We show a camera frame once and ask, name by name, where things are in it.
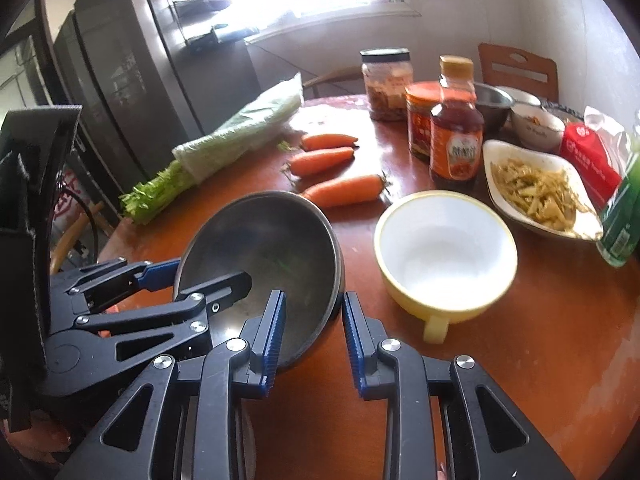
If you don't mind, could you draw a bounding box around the white dish with food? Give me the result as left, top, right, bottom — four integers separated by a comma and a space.
481, 139, 604, 242

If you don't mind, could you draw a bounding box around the yellow bowl with handle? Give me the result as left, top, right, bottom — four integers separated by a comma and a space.
374, 190, 518, 345

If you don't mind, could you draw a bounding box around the medium steel bowl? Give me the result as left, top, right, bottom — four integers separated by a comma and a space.
172, 191, 346, 373

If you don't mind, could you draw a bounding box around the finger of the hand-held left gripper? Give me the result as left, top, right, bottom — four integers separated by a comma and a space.
70, 270, 253, 363
50, 257, 183, 311

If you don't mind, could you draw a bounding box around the small steel bowl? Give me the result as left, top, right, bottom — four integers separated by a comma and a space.
472, 82, 515, 131

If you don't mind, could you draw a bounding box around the blue patterned bowl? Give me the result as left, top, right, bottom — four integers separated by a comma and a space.
542, 100, 586, 126

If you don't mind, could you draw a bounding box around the green liquid bottle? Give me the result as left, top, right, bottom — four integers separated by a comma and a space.
597, 110, 640, 268

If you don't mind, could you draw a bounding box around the wooden chair with bent armrest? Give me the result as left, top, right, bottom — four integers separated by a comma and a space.
50, 201, 113, 276

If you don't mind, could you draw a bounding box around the red snack packet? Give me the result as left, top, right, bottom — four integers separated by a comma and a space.
559, 106, 632, 206

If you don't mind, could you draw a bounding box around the black lid pickle jar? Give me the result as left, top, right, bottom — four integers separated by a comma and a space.
360, 48, 412, 122

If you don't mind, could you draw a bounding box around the bagged celery bunch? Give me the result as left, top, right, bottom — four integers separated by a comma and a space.
118, 72, 305, 226

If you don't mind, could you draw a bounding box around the brown sauce bottle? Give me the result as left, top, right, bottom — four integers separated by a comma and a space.
430, 55, 485, 187

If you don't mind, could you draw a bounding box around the plain white bowl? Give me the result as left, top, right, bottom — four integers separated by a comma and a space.
497, 85, 543, 107

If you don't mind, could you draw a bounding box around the grey refrigerator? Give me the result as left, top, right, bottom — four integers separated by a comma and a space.
40, 0, 261, 181

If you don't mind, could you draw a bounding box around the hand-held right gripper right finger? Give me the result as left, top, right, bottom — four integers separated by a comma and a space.
341, 291, 576, 480

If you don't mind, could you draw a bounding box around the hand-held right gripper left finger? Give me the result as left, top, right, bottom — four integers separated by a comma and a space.
52, 289, 288, 480

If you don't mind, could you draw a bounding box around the white ceramic bowl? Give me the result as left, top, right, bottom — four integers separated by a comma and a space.
510, 102, 567, 153

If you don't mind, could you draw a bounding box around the red sauce jar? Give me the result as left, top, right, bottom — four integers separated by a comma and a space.
405, 81, 443, 161

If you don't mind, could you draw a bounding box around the black hanging rack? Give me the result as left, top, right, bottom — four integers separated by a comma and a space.
170, 0, 251, 46

